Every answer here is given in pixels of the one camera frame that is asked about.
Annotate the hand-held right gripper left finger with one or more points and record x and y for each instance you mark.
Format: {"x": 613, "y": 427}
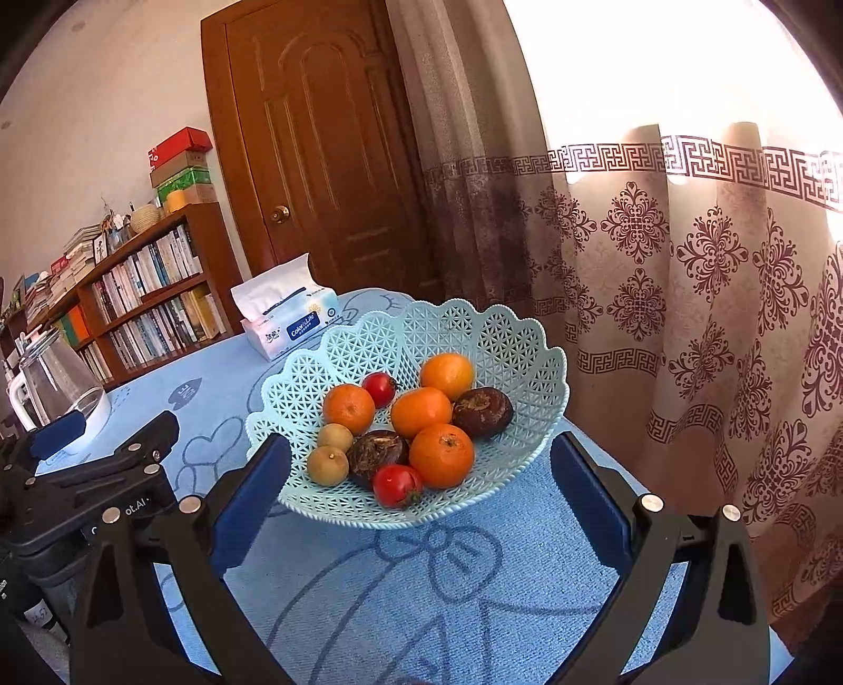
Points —
{"x": 253, "y": 507}

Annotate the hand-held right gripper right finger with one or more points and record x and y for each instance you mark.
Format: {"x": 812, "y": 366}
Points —
{"x": 589, "y": 504}

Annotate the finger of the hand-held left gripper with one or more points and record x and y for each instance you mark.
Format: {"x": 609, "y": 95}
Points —
{"x": 141, "y": 454}
{"x": 59, "y": 433}

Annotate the tan longan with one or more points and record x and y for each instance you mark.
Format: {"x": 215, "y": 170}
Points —
{"x": 336, "y": 437}
{"x": 327, "y": 465}

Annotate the dark purple passion fruit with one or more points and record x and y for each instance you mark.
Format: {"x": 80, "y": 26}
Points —
{"x": 377, "y": 456}

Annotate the orange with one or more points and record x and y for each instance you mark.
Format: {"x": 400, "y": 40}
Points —
{"x": 349, "y": 408}
{"x": 442, "y": 454}
{"x": 421, "y": 412}
{"x": 448, "y": 375}

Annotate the red tomato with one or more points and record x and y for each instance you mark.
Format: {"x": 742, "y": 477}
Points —
{"x": 397, "y": 485}
{"x": 380, "y": 388}

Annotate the light blue lattice plastic basket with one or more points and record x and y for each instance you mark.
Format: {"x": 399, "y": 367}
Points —
{"x": 500, "y": 342}

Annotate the stack of books atop shelf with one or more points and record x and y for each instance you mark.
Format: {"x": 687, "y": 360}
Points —
{"x": 66, "y": 263}

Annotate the blue printed towel tablecloth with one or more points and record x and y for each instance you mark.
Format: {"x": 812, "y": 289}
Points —
{"x": 428, "y": 593}

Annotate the rows of shelved books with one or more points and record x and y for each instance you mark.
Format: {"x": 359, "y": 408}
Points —
{"x": 151, "y": 270}

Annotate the white tissue pack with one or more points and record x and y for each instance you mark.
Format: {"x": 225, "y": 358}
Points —
{"x": 290, "y": 316}

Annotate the brown wooden bookshelf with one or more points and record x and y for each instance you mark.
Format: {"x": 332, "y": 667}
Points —
{"x": 224, "y": 276}

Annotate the small woven basket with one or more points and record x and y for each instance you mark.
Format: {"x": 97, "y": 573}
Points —
{"x": 146, "y": 219}

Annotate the beige patterned curtain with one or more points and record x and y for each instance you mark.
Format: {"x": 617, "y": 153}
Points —
{"x": 658, "y": 263}

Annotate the yellow roll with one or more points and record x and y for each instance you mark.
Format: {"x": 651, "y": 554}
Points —
{"x": 176, "y": 201}

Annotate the brass door knob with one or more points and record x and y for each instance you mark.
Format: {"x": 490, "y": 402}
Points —
{"x": 279, "y": 214}

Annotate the red box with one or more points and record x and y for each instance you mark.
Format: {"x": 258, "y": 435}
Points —
{"x": 178, "y": 148}

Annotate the brown wooden door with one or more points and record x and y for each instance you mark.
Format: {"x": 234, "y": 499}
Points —
{"x": 329, "y": 132}

